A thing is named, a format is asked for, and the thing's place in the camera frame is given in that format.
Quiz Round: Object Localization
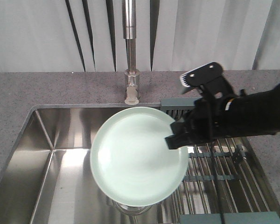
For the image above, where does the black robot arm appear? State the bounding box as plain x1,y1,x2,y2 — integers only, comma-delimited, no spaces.
165,84,280,149

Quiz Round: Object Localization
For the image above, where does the round steel sink drain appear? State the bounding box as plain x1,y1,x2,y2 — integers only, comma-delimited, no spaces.
106,197,152,216

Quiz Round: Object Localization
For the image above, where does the stainless steel sink basin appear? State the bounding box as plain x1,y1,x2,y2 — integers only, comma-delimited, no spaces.
0,104,174,224

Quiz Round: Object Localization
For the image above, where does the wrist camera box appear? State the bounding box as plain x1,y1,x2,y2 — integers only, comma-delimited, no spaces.
179,62,235,99

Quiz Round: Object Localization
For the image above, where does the steel kitchen faucet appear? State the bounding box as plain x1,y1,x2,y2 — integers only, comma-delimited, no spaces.
122,0,140,105

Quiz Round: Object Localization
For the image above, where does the white pleated curtain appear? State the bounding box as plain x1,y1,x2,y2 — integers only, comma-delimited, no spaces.
0,0,280,72

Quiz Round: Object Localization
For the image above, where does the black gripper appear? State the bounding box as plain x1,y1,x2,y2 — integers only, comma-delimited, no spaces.
165,94,238,149

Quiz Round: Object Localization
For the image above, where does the mint green plate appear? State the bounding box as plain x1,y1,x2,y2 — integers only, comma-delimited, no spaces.
90,107,188,207

